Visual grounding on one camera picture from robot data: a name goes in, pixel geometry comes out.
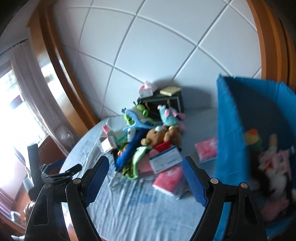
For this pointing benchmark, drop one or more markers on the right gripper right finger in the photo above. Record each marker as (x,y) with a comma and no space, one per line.
(230,212)

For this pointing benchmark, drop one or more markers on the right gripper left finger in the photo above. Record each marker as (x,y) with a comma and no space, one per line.
(47,222)

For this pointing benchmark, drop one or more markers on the pink white sanitary pad pack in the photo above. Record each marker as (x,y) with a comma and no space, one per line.
(108,144)

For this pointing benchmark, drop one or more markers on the small pink tissue packet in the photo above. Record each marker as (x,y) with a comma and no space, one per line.
(108,130)

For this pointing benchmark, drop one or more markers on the dark blue fuzzy item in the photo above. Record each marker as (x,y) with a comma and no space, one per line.
(127,154)

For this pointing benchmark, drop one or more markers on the pink tissue pack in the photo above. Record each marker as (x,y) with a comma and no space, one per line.
(170,182)
(207,150)

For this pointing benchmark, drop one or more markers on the green cloth plush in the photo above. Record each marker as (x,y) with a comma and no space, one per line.
(139,163)

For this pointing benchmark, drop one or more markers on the yellow duck plush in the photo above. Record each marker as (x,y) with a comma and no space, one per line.
(253,140)

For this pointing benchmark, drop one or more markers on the can in bin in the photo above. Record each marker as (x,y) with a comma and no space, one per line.
(273,141)

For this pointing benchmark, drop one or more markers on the white lotion bottle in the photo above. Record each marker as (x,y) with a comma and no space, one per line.
(130,134)

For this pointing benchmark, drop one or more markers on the light blue plastic hanger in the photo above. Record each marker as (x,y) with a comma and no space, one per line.
(137,122)

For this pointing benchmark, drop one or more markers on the white blue mask box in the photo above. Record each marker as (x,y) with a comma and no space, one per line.
(165,160)

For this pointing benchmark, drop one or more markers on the blue plastic storage bin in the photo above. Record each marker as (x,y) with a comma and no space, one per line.
(269,107)

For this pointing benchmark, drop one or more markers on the green frog plush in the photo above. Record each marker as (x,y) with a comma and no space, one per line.
(141,112)

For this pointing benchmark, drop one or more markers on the brown bear plush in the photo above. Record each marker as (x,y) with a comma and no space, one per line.
(160,135)

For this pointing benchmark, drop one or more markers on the black box on bed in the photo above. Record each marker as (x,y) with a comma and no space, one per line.
(151,103)

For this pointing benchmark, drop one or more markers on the small tissue box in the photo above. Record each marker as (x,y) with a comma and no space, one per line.
(147,90)

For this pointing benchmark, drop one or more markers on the teal pink plush toy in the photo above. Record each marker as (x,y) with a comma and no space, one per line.
(169,116)

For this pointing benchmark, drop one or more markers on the yellow sticky note pad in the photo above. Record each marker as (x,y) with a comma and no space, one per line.
(170,90)

